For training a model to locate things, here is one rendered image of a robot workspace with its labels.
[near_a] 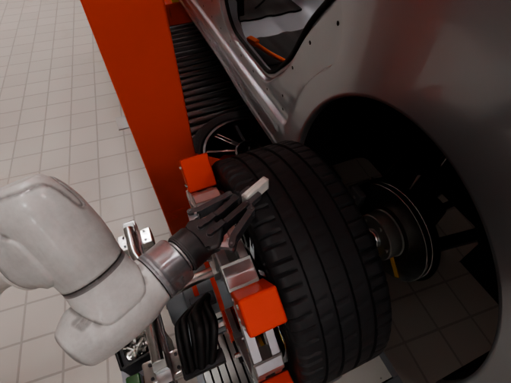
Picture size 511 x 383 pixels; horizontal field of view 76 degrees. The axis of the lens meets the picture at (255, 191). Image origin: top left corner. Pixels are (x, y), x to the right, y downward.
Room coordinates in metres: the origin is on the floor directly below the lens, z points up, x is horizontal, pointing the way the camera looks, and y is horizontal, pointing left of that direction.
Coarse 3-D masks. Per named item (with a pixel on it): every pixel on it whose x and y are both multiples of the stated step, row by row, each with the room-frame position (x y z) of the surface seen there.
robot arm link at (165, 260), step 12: (156, 252) 0.26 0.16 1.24; (168, 252) 0.25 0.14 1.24; (180, 252) 0.26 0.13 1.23; (144, 264) 0.24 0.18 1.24; (156, 264) 0.23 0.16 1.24; (168, 264) 0.23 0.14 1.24; (180, 264) 0.24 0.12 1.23; (156, 276) 0.22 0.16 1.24; (168, 276) 0.22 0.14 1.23; (180, 276) 0.22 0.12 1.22; (192, 276) 0.24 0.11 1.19; (168, 288) 0.20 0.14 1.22; (180, 288) 0.21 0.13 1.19
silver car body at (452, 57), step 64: (192, 0) 2.11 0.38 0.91; (256, 0) 2.39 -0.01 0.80; (320, 0) 2.21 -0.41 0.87; (384, 0) 0.65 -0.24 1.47; (448, 0) 0.53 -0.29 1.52; (256, 64) 1.31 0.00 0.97; (320, 64) 0.85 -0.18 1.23; (384, 64) 0.61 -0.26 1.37; (448, 64) 0.49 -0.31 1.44; (448, 128) 0.44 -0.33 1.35
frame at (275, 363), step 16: (208, 192) 0.48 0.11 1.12; (240, 240) 0.35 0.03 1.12; (224, 256) 0.31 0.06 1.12; (240, 256) 0.31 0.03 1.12; (224, 272) 0.28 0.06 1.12; (240, 272) 0.28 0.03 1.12; (256, 272) 0.28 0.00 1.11; (240, 336) 0.29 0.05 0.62; (272, 336) 0.18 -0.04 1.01; (240, 352) 0.24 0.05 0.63; (256, 352) 0.16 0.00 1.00; (272, 352) 0.16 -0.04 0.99; (256, 368) 0.13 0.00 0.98; (272, 368) 0.13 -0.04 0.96
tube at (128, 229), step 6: (132, 222) 0.47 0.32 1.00; (126, 228) 0.45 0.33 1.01; (132, 228) 0.45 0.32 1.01; (126, 234) 0.43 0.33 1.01; (132, 234) 0.43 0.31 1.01; (126, 240) 0.41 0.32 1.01; (132, 240) 0.41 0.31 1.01; (132, 246) 0.39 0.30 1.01; (132, 252) 0.38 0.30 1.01; (138, 252) 0.38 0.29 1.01; (132, 258) 0.36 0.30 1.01; (210, 258) 0.37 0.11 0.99
